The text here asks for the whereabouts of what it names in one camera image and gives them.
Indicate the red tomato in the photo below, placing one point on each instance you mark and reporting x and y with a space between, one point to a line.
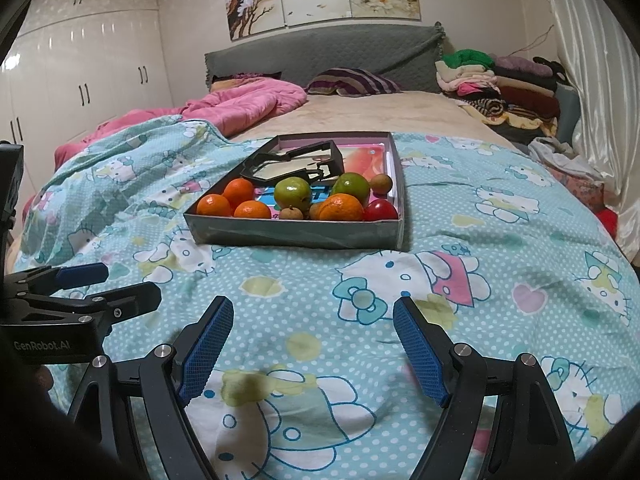
381 210

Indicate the white glossy wardrobe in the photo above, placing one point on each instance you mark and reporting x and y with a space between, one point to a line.
75 70

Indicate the white crumpled cloth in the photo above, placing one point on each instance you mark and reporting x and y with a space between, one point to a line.
565 152

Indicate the small green mango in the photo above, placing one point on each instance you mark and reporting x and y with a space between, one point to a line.
292 191

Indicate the grey cardboard box tray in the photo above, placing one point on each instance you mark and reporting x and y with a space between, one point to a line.
300 232

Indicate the beige bed sheet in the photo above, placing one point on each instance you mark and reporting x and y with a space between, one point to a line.
375 115

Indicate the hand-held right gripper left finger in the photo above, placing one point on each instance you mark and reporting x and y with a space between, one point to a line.
207 350

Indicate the pink workbook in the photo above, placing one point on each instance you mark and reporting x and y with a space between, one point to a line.
267 194

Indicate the grey padded headboard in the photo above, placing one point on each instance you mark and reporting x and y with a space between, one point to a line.
325 45

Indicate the black plastic frame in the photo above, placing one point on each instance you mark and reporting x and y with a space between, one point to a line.
336 160

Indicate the stack of folded clothes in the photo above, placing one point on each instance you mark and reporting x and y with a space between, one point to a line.
500 95

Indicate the pink quilt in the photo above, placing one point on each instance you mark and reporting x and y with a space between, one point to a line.
240 105

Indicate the large green mango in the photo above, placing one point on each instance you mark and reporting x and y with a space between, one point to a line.
350 186

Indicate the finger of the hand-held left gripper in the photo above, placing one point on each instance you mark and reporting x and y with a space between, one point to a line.
82 275
135 297

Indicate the white satin curtain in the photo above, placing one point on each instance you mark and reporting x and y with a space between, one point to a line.
600 85

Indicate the purple striped pillow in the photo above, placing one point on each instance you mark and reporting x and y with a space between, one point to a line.
350 80

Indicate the picture cover book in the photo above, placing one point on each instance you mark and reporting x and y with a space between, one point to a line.
367 157

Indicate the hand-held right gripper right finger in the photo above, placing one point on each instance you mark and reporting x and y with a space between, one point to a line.
419 350

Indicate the orange tangerine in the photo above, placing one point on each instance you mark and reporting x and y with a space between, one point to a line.
341 208
252 210
214 206
238 191

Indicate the grey blue cushion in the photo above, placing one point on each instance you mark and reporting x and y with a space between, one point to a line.
567 110

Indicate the cartoon print blue blanket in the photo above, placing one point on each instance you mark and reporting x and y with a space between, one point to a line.
500 235

